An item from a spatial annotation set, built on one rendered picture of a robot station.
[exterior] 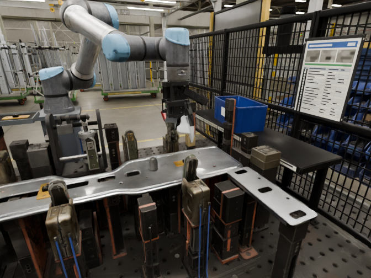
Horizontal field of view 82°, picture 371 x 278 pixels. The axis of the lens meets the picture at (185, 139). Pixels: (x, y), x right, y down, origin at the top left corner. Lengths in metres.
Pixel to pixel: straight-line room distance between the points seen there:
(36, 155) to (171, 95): 0.52
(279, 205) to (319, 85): 0.55
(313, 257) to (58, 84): 1.37
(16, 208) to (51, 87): 0.72
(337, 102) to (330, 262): 0.58
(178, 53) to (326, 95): 0.61
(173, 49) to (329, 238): 0.94
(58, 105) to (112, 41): 0.71
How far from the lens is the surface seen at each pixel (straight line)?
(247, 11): 3.00
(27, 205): 0.76
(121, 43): 0.69
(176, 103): 0.71
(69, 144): 1.35
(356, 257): 1.09
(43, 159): 0.93
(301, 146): 1.03
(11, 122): 1.02
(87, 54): 1.21
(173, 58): 0.70
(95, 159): 0.88
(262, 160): 0.83
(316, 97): 1.04
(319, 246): 1.06
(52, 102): 1.33
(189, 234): 0.74
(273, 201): 0.68
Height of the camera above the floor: 1.39
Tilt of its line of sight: 21 degrees down
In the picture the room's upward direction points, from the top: straight up
